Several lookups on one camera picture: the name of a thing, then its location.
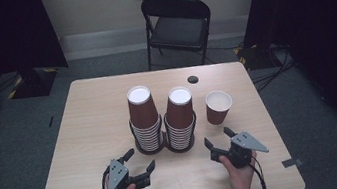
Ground black stand base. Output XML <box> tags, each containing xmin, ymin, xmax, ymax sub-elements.
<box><xmin>3</xmin><ymin>64</ymin><xmax>62</xmax><ymax>102</ymax></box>
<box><xmin>233</xmin><ymin>41</ymin><xmax>276</xmax><ymax>74</ymax></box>

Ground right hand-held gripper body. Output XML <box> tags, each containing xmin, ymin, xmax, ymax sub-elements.
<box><xmin>225</xmin><ymin>126</ymin><xmax>272</xmax><ymax>171</ymax></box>

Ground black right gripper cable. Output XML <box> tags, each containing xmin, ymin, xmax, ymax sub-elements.
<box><xmin>248</xmin><ymin>155</ymin><xmax>269</xmax><ymax>189</ymax></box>

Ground black round table grommet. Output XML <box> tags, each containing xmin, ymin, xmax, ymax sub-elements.
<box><xmin>186</xmin><ymin>74</ymin><xmax>200</xmax><ymax>85</ymax></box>

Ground black floor cables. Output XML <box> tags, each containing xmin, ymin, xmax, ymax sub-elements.
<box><xmin>245</xmin><ymin>39</ymin><xmax>302</xmax><ymax>94</ymax></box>

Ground single brown paper cup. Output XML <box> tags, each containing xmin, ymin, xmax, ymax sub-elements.
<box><xmin>203</xmin><ymin>88</ymin><xmax>237</xmax><ymax>127</ymax></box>

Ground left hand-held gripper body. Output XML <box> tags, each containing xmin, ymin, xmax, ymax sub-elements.
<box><xmin>102</xmin><ymin>155</ymin><xmax>141</xmax><ymax>189</ymax></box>

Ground black wire cup holder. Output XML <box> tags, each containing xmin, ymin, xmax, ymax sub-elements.
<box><xmin>127</xmin><ymin>109</ymin><xmax>203</xmax><ymax>161</ymax></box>

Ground grey tape strip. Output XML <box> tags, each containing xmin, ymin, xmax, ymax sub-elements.
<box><xmin>280</xmin><ymin>156</ymin><xmax>305</xmax><ymax>169</ymax></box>

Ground stack of brown paper cups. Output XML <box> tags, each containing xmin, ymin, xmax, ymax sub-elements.
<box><xmin>159</xmin><ymin>84</ymin><xmax>202</xmax><ymax>153</ymax></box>
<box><xmin>123</xmin><ymin>82</ymin><xmax>168</xmax><ymax>155</ymax></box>

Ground person's right hand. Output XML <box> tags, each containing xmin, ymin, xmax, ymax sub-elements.
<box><xmin>217</xmin><ymin>149</ymin><xmax>263</xmax><ymax>189</ymax></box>

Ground black folding chair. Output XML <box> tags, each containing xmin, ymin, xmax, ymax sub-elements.
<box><xmin>137</xmin><ymin>0</ymin><xmax>219</xmax><ymax>74</ymax></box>

